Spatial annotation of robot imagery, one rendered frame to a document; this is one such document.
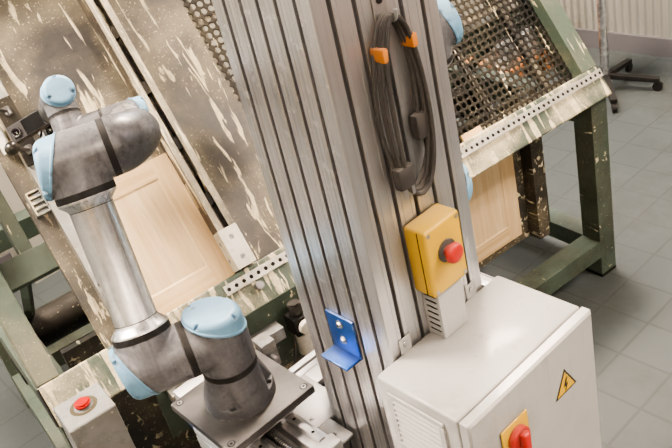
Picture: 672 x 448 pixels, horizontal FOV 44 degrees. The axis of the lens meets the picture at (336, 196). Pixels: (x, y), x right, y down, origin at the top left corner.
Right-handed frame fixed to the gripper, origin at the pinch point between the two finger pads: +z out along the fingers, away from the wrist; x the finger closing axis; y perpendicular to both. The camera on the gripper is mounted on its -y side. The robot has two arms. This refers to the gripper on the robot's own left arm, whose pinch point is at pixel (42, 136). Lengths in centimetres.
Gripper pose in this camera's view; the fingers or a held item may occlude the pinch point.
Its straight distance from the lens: 235.1
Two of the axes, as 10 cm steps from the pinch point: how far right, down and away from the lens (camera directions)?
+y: 7.8, -4.4, 4.3
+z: -3.7, 2.3, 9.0
